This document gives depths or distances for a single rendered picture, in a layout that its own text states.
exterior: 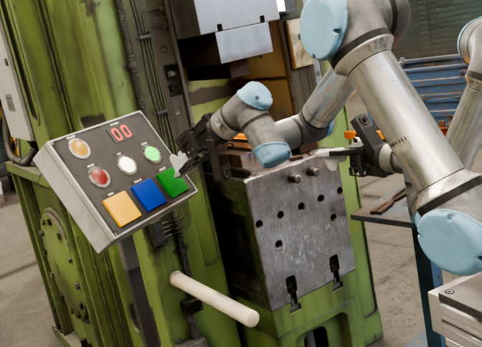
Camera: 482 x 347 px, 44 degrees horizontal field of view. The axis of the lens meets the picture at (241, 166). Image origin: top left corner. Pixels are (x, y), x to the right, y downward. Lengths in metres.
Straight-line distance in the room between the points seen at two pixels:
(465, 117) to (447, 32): 9.08
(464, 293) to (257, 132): 0.54
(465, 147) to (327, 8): 0.48
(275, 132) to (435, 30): 9.23
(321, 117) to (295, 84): 0.83
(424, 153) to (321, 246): 1.11
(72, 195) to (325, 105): 0.62
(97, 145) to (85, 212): 0.19
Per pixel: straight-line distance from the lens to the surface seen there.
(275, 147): 1.35
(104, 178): 1.49
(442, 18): 10.43
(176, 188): 1.60
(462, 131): 1.35
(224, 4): 1.88
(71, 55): 2.22
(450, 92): 5.60
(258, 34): 1.94
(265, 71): 2.29
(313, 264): 2.07
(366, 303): 2.59
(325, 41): 1.05
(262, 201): 1.89
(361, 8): 1.07
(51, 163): 1.48
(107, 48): 1.85
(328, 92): 1.32
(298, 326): 2.10
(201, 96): 2.37
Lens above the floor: 1.37
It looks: 13 degrees down
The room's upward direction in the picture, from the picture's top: 11 degrees counter-clockwise
